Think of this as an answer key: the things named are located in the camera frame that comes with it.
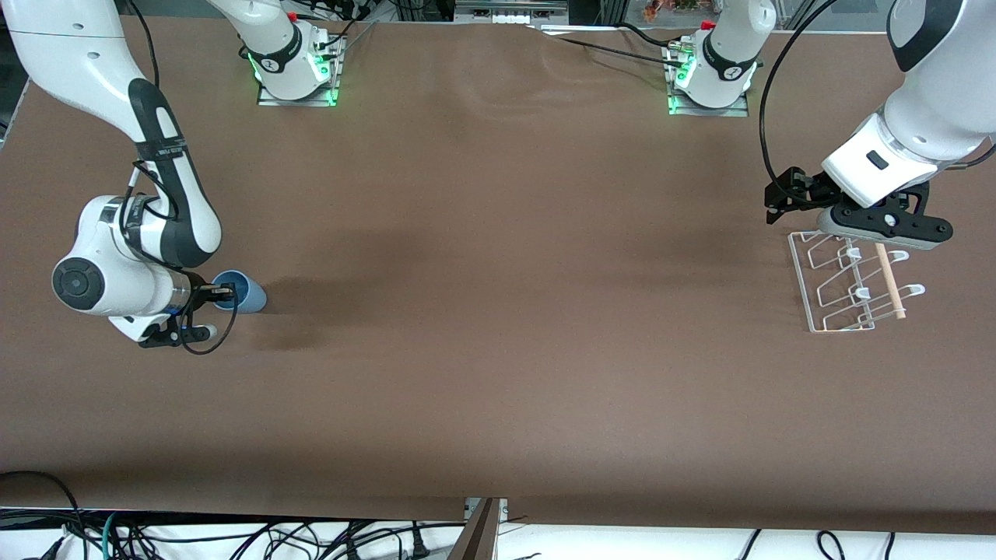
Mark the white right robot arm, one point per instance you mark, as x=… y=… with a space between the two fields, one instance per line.
x=171 y=202

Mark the orange background clutter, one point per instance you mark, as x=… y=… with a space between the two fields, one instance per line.
x=677 y=9

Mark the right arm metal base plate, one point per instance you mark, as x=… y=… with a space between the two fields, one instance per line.
x=331 y=85

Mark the light blue cup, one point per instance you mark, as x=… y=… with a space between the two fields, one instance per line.
x=250 y=297

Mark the aluminium profile beam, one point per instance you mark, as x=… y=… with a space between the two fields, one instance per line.
x=476 y=537

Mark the white connector strip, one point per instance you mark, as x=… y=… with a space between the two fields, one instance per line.
x=510 y=15

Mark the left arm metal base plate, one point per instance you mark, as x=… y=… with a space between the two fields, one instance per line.
x=739 y=109

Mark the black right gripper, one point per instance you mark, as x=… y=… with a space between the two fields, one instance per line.
x=200 y=294

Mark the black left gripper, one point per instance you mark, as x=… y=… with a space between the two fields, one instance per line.
x=808 y=189

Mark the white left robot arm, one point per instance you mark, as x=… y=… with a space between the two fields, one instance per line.
x=926 y=109

